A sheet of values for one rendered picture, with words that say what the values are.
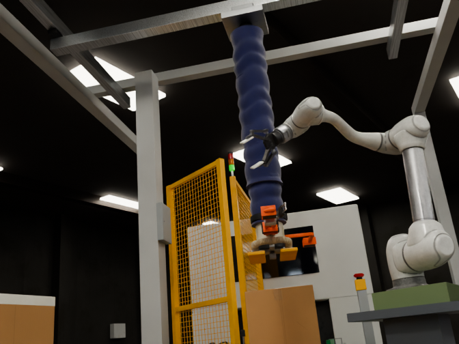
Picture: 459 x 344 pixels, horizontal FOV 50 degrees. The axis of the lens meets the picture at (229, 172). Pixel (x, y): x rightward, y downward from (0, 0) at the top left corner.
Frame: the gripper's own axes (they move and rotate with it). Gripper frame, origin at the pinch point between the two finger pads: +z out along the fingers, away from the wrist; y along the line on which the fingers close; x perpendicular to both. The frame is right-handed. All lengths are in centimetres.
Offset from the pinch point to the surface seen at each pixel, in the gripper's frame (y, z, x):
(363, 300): 135, -54, 25
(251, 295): 87, 13, 35
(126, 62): -59, -112, 373
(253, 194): 41, -24, 53
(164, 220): 60, 2, 154
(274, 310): 96, 9, 24
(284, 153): 205, -385, 526
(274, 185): 41, -37, 46
